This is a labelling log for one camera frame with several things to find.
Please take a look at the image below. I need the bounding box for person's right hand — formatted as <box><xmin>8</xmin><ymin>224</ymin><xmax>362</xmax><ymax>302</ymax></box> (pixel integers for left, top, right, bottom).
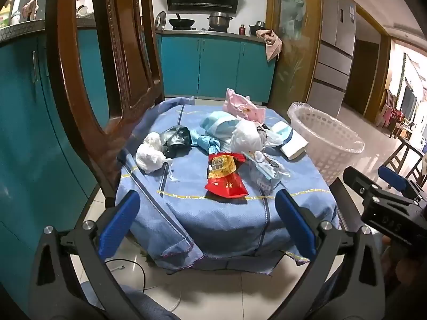
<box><xmin>382</xmin><ymin>237</ymin><xmax>427</xmax><ymax>289</ymax></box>

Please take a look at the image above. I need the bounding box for black floor cable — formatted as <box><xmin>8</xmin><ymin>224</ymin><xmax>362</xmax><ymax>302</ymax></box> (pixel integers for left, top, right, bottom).
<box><xmin>105</xmin><ymin>258</ymin><xmax>147</xmax><ymax>290</ymax></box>

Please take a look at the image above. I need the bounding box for clear printed wrapper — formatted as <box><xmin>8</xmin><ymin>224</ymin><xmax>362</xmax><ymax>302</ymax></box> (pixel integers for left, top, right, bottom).
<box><xmin>242</xmin><ymin>150</ymin><xmax>291</xmax><ymax>194</ymax></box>

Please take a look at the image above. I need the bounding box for dark pot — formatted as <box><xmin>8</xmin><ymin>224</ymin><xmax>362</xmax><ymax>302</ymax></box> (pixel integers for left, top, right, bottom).
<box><xmin>248</xmin><ymin>22</ymin><xmax>267</xmax><ymax>37</ymax></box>

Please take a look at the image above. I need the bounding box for black wok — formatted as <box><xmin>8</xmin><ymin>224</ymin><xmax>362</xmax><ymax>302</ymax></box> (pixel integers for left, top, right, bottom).
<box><xmin>168</xmin><ymin>13</ymin><xmax>197</xmax><ymax>29</ymax></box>

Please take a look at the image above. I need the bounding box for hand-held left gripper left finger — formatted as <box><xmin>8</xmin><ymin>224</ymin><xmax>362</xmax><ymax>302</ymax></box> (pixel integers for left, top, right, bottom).
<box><xmin>28</xmin><ymin>190</ymin><xmax>142</xmax><ymax>320</ymax></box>

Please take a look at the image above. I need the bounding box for yellow snack packet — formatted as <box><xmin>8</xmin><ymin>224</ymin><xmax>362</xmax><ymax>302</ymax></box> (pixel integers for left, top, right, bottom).
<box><xmin>207</xmin><ymin>153</ymin><xmax>238</xmax><ymax>179</ymax></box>

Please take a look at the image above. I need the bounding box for light blue plastic bag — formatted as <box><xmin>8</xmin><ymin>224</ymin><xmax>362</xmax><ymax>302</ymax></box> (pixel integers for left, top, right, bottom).
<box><xmin>192</xmin><ymin>111</ymin><xmax>241</xmax><ymax>155</ymax></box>

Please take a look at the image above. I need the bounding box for crumpled white tissue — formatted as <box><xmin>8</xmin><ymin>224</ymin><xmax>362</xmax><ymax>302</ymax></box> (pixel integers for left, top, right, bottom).
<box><xmin>135</xmin><ymin>131</ymin><xmax>174</xmax><ymax>174</ymax></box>

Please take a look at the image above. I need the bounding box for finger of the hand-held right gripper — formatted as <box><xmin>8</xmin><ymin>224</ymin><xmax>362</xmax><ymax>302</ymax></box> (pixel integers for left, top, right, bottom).
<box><xmin>378</xmin><ymin>165</ymin><xmax>422</xmax><ymax>202</ymax></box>
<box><xmin>343</xmin><ymin>166</ymin><xmax>383</xmax><ymax>195</ymax></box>

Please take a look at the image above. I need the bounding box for wooden framed glass partition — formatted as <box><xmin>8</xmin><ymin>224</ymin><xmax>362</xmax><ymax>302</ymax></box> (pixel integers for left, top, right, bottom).
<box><xmin>265</xmin><ymin>0</ymin><xmax>322</xmax><ymax>107</ymax></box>

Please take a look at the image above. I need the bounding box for pink plastic bag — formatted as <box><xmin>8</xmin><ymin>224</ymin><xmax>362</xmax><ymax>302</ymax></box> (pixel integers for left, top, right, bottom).
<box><xmin>223</xmin><ymin>88</ymin><xmax>266</xmax><ymax>124</ymax></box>

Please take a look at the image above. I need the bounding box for person's left leg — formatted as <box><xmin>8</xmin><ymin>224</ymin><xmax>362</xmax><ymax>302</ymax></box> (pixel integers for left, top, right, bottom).
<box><xmin>120</xmin><ymin>285</ymin><xmax>181</xmax><ymax>320</ymax></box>

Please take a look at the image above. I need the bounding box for teal kitchen cabinet with stove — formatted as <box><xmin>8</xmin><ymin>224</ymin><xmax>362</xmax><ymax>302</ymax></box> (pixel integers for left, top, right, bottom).
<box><xmin>156</xmin><ymin>30</ymin><xmax>277</xmax><ymax>99</ymax></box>

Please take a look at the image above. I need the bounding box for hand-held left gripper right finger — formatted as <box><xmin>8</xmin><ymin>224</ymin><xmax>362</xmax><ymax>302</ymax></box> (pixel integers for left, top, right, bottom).
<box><xmin>275</xmin><ymin>188</ymin><xmax>388</xmax><ymax>320</ymax></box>

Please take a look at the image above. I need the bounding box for pink rag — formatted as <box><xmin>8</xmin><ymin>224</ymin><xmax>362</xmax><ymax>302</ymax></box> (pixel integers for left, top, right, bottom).
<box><xmin>23</xmin><ymin>0</ymin><xmax>39</xmax><ymax>21</ymax></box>

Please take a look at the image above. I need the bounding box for wooden stool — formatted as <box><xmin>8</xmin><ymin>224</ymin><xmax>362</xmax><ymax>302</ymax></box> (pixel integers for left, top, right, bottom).
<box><xmin>380</xmin><ymin>135</ymin><xmax>427</xmax><ymax>190</ymax></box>

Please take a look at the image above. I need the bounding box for white plastic bag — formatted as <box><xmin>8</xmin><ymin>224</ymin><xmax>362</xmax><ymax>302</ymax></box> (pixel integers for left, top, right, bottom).
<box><xmin>230</xmin><ymin>119</ymin><xmax>264</xmax><ymax>154</ymax></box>

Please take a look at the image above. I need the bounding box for pink hanging cloth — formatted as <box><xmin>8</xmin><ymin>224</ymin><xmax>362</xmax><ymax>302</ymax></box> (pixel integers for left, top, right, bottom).
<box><xmin>256</xmin><ymin>29</ymin><xmax>283</xmax><ymax>62</ymax></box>

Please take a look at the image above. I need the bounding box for blue checked cloth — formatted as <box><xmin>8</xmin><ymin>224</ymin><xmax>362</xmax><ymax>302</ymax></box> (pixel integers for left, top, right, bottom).
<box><xmin>115</xmin><ymin>97</ymin><xmax>341</xmax><ymax>275</ymax></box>

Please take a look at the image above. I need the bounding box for white lattice plastic basket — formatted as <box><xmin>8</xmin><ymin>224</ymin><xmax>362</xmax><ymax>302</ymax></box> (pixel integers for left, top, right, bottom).
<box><xmin>287</xmin><ymin>102</ymin><xmax>366</xmax><ymax>185</ymax></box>

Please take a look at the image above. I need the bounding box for wooden chair back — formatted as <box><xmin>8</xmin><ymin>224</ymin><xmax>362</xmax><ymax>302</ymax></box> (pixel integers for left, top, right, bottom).
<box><xmin>45</xmin><ymin>0</ymin><xmax>165</xmax><ymax>207</ymax></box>

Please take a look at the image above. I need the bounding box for teal side cabinet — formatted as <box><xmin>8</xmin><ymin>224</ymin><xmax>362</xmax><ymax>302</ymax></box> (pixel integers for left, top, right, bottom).
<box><xmin>0</xmin><ymin>20</ymin><xmax>110</xmax><ymax>307</ymax></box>

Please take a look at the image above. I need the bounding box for dark crumpled plastic bag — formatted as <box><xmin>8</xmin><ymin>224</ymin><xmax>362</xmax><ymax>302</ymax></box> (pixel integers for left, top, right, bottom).
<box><xmin>159</xmin><ymin>125</ymin><xmax>192</xmax><ymax>159</ymax></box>

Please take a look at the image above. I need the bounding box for steel cooking pot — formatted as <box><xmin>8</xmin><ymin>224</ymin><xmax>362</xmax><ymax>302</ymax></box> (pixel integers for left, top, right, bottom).
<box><xmin>207</xmin><ymin>11</ymin><xmax>234</xmax><ymax>29</ymax></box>

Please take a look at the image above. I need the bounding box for silver refrigerator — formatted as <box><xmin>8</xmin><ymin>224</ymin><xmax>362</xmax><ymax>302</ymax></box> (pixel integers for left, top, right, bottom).
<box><xmin>307</xmin><ymin>0</ymin><xmax>357</xmax><ymax>117</ymax></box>

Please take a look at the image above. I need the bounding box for white and blue ointment box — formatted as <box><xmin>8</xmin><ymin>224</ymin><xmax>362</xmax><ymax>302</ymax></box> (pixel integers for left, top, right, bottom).
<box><xmin>279</xmin><ymin>130</ymin><xmax>309</xmax><ymax>161</ymax></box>

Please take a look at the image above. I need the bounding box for green hanging garland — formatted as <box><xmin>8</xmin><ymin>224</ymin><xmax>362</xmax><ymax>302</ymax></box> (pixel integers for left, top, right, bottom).
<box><xmin>397</xmin><ymin>53</ymin><xmax>408</xmax><ymax>97</ymax></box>

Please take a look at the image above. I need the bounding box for red snack packet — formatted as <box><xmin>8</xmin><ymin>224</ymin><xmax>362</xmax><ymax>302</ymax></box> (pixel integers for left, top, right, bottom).
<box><xmin>204</xmin><ymin>151</ymin><xmax>249</xmax><ymax>199</ymax></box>

